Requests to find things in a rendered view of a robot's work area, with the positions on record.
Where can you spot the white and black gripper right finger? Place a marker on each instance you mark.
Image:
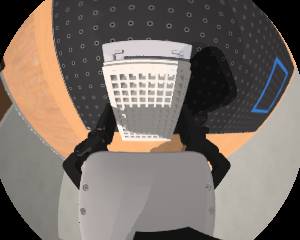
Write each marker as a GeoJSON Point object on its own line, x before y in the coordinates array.
{"type": "Point", "coordinates": [189, 133]}

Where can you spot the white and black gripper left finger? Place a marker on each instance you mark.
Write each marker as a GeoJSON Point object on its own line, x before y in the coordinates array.
{"type": "Point", "coordinates": [97, 140]}

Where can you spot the blue tape outline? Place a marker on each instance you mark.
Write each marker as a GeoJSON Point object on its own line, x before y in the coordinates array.
{"type": "Point", "coordinates": [281, 65]}

